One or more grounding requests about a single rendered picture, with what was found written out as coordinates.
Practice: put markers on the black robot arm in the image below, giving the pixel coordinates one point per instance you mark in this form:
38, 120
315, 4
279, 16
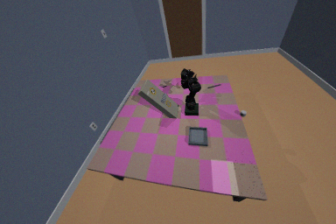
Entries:
194, 88

